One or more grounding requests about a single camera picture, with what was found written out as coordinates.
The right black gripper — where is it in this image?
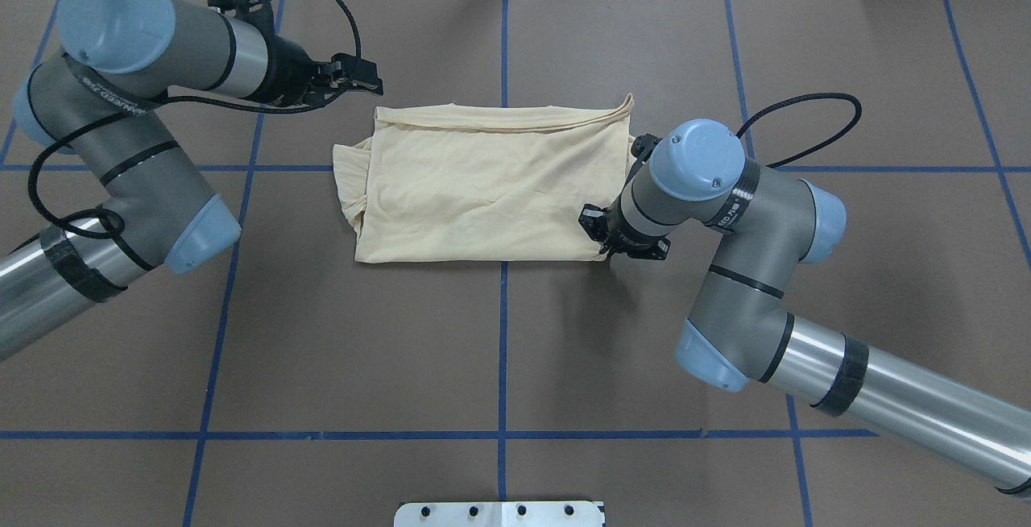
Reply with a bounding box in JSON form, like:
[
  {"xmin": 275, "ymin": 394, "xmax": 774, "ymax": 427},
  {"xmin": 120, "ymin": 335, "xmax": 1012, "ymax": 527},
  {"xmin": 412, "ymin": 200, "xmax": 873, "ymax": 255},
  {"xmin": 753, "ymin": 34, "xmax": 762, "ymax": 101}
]
[{"xmin": 578, "ymin": 134, "xmax": 673, "ymax": 260}]

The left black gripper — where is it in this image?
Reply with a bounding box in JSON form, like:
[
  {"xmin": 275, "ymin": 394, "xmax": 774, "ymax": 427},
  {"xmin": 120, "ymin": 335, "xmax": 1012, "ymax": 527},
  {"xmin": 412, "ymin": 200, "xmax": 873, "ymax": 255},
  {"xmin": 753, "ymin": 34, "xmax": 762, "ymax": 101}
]
[{"xmin": 207, "ymin": 0, "xmax": 384, "ymax": 109}]

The yellow long sleeve shirt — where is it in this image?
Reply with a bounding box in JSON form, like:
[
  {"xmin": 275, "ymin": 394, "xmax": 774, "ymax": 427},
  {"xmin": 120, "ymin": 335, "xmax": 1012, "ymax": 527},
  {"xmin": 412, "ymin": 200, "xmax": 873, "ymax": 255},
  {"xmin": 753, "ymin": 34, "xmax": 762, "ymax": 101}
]
[{"xmin": 332, "ymin": 95, "xmax": 635, "ymax": 265}]

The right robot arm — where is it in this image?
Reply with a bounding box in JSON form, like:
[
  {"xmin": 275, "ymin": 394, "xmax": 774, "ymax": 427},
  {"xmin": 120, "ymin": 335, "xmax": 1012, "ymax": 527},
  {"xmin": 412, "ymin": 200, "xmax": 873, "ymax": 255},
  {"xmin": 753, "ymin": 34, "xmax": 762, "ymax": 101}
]
[{"xmin": 578, "ymin": 118, "xmax": 1030, "ymax": 502}]

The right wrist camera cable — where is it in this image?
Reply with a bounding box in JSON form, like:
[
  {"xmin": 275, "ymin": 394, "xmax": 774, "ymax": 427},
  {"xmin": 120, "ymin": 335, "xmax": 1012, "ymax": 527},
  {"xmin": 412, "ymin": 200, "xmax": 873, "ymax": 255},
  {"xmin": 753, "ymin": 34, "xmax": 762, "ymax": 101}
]
[{"xmin": 735, "ymin": 93, "xmax": 863, "ymax": 169}]

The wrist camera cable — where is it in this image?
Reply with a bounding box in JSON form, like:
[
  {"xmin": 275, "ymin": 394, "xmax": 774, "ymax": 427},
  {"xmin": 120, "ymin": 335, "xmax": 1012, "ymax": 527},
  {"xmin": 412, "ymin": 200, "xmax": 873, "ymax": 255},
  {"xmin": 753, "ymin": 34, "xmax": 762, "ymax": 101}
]
[
  {"xmin": 27, "ymin": 0, "xmax": 363, "ymax": 239},
  {"xmin": 735, "ymin": 93, "xmax": 863, "ymax": 169}
]

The white camera mast pedestal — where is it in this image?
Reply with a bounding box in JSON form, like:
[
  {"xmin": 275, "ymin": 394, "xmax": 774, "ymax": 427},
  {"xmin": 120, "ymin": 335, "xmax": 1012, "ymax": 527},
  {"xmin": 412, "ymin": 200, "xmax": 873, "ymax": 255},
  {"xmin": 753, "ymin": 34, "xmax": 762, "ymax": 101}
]
[{"xmin": 393, "ymin": 500, "xmax": 607, "ymax": 526}]

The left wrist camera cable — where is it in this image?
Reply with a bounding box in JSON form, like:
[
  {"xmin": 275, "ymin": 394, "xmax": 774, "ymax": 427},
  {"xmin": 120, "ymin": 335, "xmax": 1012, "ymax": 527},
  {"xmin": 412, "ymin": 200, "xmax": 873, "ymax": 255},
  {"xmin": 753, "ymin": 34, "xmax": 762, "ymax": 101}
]
[{"xmin": 27, "ymin": 0, "xmax": 363, "ymax": 239}]

